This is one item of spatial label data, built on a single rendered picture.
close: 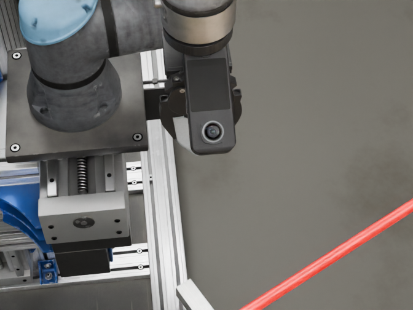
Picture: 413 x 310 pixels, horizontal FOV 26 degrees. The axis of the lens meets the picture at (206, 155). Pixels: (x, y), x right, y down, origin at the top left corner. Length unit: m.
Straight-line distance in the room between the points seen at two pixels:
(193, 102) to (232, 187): 1.70
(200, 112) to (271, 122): 1.84
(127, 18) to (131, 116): 0.20
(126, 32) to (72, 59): 0.09
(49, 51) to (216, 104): 0.46
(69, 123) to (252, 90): 1.45
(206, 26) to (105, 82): 0.56
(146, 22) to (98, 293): 1.04
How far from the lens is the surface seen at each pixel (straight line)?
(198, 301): 1.46
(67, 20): 1.27
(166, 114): 0.98
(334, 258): 0.61
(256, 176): 2.62
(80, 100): 1.39
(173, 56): 0.96
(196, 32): 0.87
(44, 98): 1.42
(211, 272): 2.45
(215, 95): 0.90
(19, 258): 2.03
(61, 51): 1.31
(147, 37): 1.31
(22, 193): 1.54
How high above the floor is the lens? 2.17
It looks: 55 degrees down
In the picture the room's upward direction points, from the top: straight up
